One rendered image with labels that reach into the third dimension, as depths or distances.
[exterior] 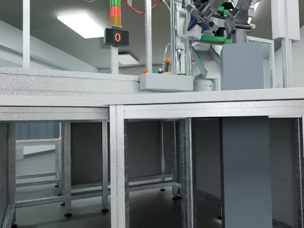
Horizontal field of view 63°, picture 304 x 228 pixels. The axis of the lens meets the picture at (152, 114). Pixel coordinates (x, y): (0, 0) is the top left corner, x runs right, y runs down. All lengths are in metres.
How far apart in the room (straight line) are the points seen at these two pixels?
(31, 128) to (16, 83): 2.03
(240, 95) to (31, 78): 0.66
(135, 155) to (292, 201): 1.67
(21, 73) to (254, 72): 0.80
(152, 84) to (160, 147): 1.97
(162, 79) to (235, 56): 0.28
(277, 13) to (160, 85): 2.08
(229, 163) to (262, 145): 0.13
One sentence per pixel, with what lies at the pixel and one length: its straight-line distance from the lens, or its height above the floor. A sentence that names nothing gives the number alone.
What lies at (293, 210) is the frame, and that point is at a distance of 1.70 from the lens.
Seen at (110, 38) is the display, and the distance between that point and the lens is 1.30.
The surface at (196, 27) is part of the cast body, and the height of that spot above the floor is 1.21.
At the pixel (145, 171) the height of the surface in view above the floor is 0.23.
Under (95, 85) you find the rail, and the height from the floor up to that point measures 0.91.
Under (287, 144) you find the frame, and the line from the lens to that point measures 1.64.
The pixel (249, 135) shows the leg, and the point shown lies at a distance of 0.96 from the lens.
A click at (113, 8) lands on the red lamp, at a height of 1.35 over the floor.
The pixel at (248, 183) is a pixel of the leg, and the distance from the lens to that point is 0.98.
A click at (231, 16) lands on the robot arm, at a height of 1.18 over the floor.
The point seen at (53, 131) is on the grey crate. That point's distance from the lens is 2.95.
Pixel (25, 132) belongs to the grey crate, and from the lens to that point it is 2.94.
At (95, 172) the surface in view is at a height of 0.28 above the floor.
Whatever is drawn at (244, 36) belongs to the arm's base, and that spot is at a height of 1.09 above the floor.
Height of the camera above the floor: 0.77
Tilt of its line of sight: 2 degrees up
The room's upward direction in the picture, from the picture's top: 1 degrees counter-clockwise
